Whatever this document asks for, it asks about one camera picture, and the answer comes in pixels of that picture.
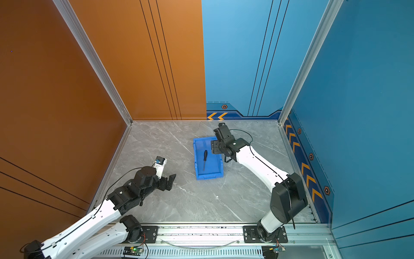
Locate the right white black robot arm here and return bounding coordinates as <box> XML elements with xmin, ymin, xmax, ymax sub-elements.
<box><xmin>211</xmin><ymin>123</ymin><xmax>308</xmax><ymax>242</ymax></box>

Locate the blue plastic bin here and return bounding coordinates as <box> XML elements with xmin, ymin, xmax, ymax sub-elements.
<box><xmin>193</xmin><ymin>137</ymin><xmax>224</xmax><ymax>180</ymax></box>

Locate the aluminium corner post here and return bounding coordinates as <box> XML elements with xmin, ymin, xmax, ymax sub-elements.
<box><xmin>278</xmin><ymin>0</ymin><xmax>343</xmax><ymax>126</ymax></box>
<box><xmin>53</xmin><ymin>0</ymin><xmax>133</xmax><ymax>126</ymax></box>

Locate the aluminium front mounting rail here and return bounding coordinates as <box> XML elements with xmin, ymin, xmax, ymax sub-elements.
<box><xmin>64</xmin><ymin>222</ymin><xmax>337</xmax><ymax>247</ymax></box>

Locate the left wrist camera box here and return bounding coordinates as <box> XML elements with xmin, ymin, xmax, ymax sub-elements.
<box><xmin>152</xmin><ymin>156</ymin><xmax>167</xmax><ymax>179</ymax></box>

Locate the right aluminium corner post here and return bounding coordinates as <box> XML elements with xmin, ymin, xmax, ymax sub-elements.
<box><xmin>278</xmin><ymin>0</ymin><xmax>343</xmax><ymax>126</ymax></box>

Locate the left aluminium corner post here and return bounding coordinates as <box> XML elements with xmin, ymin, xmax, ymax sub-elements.
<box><xmin>53</xmin><ymin>0</ymin><xmax>133</xmax><ymax>126</ymax></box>

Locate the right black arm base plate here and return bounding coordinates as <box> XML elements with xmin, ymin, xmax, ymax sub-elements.
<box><xmin>243</xmin><ymin>226</ymin><xmax>288</xmax><ymax>243</ymax></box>

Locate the right small circuit board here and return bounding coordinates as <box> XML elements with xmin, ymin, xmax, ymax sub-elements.
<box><xmin>269</xmin><ymin>243</ymin><xmax>286</xmax><ymax>254</ymax></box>

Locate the white slotted cable duct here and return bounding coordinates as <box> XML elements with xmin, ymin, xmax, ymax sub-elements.
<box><xmin>95</xmin><ymin>246</ymin><xmax>264</xmax><ymax>259</ymax></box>

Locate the left green circuit board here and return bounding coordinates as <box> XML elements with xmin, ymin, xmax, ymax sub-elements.
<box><xmin>122</xmin><ymin>246</ymin><xmax>145</xmax><ymax>257</ymax></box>

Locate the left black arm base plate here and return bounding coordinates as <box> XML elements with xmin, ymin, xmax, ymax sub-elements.
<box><xmin>121</xmin><ymin>226</ymin><xmax>159</xmax><ymax>245</ymax></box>

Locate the black handled screwdriver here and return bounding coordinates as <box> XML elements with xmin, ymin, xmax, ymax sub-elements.
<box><xmin>203</xmin><ymin>150</ymin><xmax>208</xmax><ymax>171</ymax></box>

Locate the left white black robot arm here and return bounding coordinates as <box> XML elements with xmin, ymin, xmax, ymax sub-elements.
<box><xmin>23</xmin><ymin>164</ymin><xmax>176</xmax><ymax>259</ymax></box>

